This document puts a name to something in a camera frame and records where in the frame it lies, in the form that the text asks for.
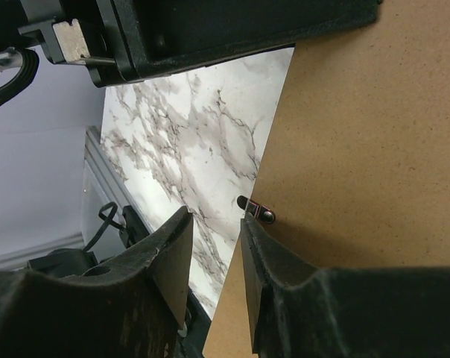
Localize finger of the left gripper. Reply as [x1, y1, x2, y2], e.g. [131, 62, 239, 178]
[112, 1, 381, 78]

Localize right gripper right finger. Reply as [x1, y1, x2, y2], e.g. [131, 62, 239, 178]
[240, 215, 450, 357]

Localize metal frame turn clip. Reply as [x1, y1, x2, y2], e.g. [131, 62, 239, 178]
[237, 195, 276, 224]

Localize aluminium rail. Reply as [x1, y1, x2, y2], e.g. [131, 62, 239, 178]
[80, 126, 151, 239]

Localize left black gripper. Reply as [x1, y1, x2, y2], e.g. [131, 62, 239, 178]
[0, 1, 165, 87]

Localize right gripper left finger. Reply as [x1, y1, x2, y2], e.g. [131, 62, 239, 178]
[0, 207, 193, 357]

